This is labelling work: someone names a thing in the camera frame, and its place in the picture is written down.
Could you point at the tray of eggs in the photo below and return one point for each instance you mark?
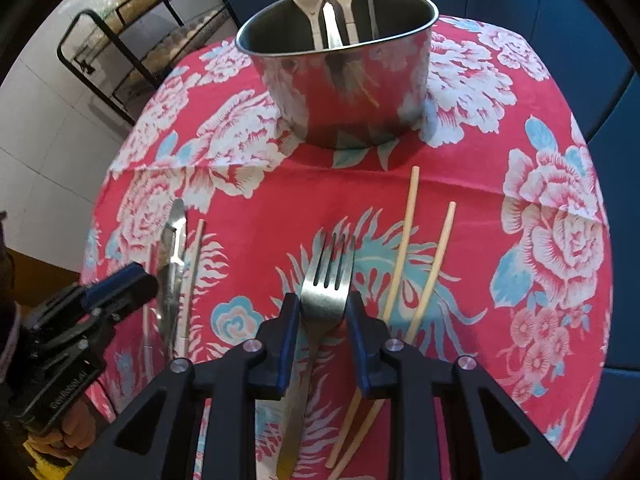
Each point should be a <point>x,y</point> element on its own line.
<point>190,35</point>

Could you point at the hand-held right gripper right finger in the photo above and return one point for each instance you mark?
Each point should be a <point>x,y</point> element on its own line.
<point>357,340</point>

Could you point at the large steel fork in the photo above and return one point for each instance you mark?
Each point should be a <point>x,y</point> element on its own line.
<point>325,300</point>

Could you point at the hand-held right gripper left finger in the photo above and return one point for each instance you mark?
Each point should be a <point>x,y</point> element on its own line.
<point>287,345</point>

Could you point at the person's left hand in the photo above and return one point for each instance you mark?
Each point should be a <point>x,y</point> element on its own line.
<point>77,425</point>

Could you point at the steel table knife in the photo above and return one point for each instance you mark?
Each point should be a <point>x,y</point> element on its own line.
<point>170,260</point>

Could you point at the yellow garment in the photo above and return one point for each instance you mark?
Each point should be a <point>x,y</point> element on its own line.
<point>45,455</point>

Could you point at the red floral tablecloth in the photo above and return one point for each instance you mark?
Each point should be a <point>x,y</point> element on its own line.
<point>250,185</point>

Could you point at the stainless steel pot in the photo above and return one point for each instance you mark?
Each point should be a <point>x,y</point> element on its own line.
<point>350,100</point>

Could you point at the pale thin chopstick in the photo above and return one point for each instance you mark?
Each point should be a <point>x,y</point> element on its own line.
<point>194,260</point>

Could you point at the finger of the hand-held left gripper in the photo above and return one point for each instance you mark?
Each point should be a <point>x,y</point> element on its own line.
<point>142,290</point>
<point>112,282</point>

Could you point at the wooden chopstick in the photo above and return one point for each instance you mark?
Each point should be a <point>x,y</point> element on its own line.
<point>404,240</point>
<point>431,270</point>

